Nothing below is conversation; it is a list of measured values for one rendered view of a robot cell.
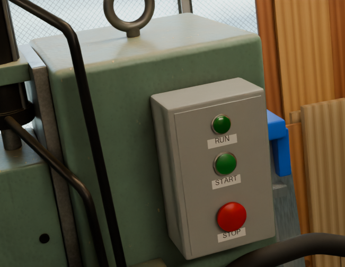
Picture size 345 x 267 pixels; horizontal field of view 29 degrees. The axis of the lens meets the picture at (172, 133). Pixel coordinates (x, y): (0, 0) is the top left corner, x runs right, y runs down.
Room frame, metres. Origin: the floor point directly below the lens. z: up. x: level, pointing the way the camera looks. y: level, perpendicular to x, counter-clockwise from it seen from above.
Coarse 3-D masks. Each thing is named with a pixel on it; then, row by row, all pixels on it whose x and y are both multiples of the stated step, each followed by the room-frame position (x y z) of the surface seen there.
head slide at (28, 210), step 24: (0, 144) 0.73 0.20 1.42; (24, 144) 0.72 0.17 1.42; (0, 168) 0.65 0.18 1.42; (24, 168) 0.64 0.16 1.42; (48, 168) 0.65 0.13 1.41; (0, 192) 0.63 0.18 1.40; (24, 192) 0.64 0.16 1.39; (48, 192) 0.65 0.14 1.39; (0, 216) 0.63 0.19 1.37; (24, 216) 0.64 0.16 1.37; (48, 216) 0.65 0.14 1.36; (0, 240) 0.63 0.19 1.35; (24, 240) 0.64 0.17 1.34; (48, 240) 0.64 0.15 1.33; (0, 264) 0.63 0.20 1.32; (24, 264) 0.64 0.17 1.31; (48, 264) 0.64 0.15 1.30
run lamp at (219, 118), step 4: (216, 116) 0.59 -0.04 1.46; (220, 116) 0.59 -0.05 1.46; (224, 116) 0.59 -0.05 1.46; (212, 120) 0.59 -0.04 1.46; (216, 120) 0.59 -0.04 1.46; (220, 120) 0.59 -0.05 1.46; (224, 120) 0.59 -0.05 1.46; (228, 120) 0.59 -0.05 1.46; (212, 124) 0.59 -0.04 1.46; (216, 124) 0.59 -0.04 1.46; (220, 124) 0.59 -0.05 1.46; (224, 124) 0.59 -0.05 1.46; (228, 124) 0.59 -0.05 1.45; (212, 128) 0.59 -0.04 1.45; (216, 128) 0.59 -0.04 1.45; (220, 128) 0.59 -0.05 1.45; (224, 128) 0.59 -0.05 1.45; (228, 128) 0.59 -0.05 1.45; (216, 132) 0.59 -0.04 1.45; (220, 132) 0.59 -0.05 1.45; (224, 132) 0.59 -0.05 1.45
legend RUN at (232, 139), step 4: (224, 136) 0.60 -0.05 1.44; (228, 136) 0.60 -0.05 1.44; (232, 136) 0.60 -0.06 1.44; (236, 136) 0.60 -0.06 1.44; (208, 140) 0.59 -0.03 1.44; (212, 140) 0.59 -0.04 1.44; (216, 140) 0.59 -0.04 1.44; (220, 140) 0.59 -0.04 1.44; (224, 140) 0.60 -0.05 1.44; (228, 140) 0.60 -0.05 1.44; (232, 140) 0.60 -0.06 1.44; (236, 140) 0.60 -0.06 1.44; (208, 144) 0.59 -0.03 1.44; (212, 144) 0.59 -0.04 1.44; (216, 144) 0.59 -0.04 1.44; (220, 144) 0.59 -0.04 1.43; (224, 144) 0.60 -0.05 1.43; (228, 144) 0.60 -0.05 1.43; (208, 148) 0.59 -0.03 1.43
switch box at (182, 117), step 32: (160, 96) 0.63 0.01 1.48; (192, 96) 0.61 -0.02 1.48; (224, 96) 0.60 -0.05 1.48; (256, 96) 0.61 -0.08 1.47; (160, 128) 0.61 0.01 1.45; (192, 128) 0.59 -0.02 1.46; (256, 128) 0.60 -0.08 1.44; (160, 160) 0.63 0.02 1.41; (192, 160) 0.59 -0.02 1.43; (256, 160) 0.60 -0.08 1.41; (192, 192) 0.59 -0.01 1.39; (224, 192) 0.59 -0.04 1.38; (256, 192) 0.60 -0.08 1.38; (192, 224) 0.58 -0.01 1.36; (256, 224) 0.60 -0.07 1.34; (192, 256) 0.58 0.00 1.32
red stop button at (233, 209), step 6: (228, 204) 0.59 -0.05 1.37; (234, 204) 0.59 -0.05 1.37; (240, 204) 0.59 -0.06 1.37; (222, 210) 0.58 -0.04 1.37; (228, 210) 0.58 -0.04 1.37; (234, 210) 0.59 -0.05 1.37; (240, 210) 0.59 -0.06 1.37; (222, 216) 0.58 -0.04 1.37; (228, 216) 0.58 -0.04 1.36; (234, 216) 0.58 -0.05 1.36; (240, 216) 0.59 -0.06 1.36; (222, 222) 0.58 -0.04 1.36; (228, 222) 0.58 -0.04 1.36; (234, 222) 0.58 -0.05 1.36; (240, 222) 0.59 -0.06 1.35; (222, 228) 0.58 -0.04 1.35; (228, 228) 0.58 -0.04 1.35; (234, 228) 0.59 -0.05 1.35
